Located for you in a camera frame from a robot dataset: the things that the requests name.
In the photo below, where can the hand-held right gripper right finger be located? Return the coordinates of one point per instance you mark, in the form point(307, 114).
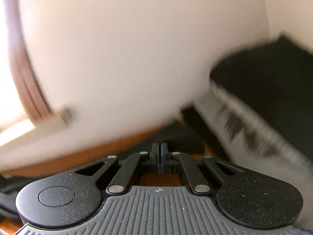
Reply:
point(163, 156)

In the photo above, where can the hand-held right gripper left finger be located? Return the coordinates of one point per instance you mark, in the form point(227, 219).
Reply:
point(154, 156)

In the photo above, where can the black fleece sweatshirt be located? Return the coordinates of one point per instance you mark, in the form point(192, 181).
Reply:
point(181, 137)

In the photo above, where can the black pants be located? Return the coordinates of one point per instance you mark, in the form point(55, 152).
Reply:
point(193, 122)

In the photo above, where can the brown wooden window trim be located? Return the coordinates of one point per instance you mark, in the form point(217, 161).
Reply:
point(27, 78)

